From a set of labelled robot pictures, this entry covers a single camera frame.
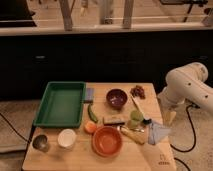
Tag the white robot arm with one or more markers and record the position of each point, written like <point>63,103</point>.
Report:
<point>187,82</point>

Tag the green cucumber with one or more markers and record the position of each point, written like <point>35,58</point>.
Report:
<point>91,114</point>

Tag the orange fruit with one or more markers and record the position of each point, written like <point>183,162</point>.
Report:
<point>90,127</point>

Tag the wooden block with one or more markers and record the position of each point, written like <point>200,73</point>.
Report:
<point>113,119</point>

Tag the green pear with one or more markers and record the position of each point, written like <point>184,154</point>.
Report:
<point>136,117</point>

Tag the purple bowl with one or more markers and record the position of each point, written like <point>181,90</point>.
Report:
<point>116,98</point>

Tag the blue folded cloth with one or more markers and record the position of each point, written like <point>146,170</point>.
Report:
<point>157,132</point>

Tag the blue sponge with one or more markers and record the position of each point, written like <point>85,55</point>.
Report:
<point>89,95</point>

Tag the orange bowl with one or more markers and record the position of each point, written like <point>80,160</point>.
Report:
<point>107,141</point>

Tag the white spatula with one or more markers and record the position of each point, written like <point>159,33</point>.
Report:
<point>146,119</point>

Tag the green plastic tray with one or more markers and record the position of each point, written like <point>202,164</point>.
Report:
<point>61,105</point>

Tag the black handled knife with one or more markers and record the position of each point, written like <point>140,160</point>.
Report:
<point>113,123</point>

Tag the white cup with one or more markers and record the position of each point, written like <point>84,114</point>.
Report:
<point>67,138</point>

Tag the dark red dried food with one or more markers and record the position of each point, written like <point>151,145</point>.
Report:
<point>138,91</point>

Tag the metal cup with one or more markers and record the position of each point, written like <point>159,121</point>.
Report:
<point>40,143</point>

